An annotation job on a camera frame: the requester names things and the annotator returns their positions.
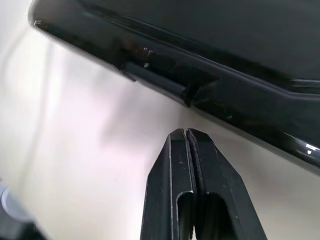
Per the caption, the dark screwdriver bit case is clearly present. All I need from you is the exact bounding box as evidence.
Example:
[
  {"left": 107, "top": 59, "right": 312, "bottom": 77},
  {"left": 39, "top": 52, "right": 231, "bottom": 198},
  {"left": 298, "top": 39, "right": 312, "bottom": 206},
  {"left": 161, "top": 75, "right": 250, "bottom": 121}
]
[{"left": 27, "top": 0, "right": 320, "bottom": 170}]

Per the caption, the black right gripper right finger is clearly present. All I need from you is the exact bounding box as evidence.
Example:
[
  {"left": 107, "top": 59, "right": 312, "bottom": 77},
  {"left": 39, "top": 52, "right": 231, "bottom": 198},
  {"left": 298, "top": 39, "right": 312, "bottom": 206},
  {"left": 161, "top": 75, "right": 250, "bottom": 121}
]
[{"left": 186, "top": 128, "right": 260, "bottom": 240}]

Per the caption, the grey and black robot part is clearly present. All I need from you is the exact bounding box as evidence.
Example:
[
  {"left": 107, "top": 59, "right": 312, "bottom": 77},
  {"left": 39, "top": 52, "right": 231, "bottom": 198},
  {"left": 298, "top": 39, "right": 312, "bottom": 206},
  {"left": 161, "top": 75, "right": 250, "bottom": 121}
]
[{"left": 0, "top": 176, "right": 38, "bottom": 240}]

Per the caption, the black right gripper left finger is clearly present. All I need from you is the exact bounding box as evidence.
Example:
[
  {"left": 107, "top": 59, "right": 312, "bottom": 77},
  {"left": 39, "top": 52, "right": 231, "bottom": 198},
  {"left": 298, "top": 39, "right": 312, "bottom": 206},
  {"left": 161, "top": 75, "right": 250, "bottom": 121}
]
[{"left": 141, "top": 128, "right": 196, "bottom": 240}]

